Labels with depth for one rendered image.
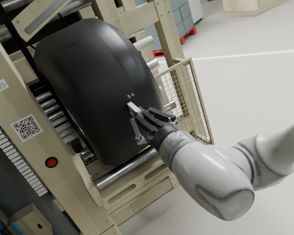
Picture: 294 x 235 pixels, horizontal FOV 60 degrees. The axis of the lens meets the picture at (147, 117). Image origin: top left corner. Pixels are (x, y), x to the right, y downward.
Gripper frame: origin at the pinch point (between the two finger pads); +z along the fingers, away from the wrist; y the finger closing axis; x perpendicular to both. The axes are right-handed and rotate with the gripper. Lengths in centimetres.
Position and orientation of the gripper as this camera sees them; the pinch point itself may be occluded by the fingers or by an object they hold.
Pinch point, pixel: (135, 110)
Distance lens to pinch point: 75.7
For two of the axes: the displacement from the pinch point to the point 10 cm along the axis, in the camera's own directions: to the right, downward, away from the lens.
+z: -4.8, -4.2, 7.7
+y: -8.4, 4.9, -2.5
